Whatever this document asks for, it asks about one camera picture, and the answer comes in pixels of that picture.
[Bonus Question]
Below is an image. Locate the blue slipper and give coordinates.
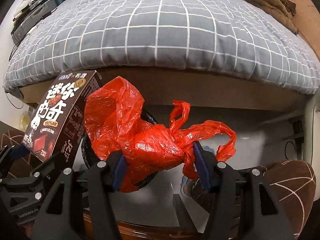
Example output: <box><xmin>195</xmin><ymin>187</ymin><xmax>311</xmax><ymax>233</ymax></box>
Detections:
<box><xmin>179</xmin><ymin>146</ymin><xmax>216</xmax><ymax>198</ymax></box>

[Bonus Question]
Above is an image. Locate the grey checked bed cover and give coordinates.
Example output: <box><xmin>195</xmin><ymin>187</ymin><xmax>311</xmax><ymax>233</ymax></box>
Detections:
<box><xmin>3</xmin><ymin>0</ymin><xmax>319</xmax><ymax>94</ymax></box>

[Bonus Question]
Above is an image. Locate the wooden headboard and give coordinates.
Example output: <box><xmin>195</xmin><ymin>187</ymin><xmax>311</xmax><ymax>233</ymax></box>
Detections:
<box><xmin>290</xmin><ymin>0</ymin><xmax>320</xmax><ymax>59</ymax></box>

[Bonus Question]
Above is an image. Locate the wooden bed frame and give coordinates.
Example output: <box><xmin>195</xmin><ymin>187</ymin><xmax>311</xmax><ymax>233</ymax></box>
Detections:
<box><xmin>18</xmin><ymin>65</ymin><xmax>311</xmax><ymax>113</ymax></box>

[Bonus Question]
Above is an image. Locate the dark cookie box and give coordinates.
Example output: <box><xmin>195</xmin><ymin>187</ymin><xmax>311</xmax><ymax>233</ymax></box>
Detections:
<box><xmin>22</xmin><ymin>70</ymin><xmax>100</xmax><ymax>168</ymax></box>

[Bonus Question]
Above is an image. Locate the grey suitcase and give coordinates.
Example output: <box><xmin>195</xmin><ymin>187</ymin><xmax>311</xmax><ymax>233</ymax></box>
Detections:
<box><xmin>11</xmin><ymin>0</ymin><xmax>57</xmax><ymax>44</ymax></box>

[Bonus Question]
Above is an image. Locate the red plastic bag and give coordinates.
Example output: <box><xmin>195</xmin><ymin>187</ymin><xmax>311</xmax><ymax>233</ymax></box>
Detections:
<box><xmin>84</xmin><ymin>76</ymin><xmax>236</xmax><ymax>193</ymax></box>

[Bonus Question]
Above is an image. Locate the white chair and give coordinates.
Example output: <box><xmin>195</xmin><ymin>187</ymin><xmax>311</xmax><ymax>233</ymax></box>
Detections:
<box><xmin>303</xmin><ymin>89</ymin><xmax>320</xmax><ymax>200</ymax></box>

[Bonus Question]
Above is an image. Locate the black lined trash bin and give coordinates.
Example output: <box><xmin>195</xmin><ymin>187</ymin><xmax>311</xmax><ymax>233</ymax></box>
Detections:
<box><xmin>81</xmin><ymin>108</ymin><xmax>158</xmax><ymax>189</ymax></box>

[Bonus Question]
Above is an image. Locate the dark patterned cushion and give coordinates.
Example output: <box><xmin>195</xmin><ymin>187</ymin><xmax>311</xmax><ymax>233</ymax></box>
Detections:
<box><xmin>280</xmin><ymin>0</ymin><xmax>296</xmax><ymax>17</ymax></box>

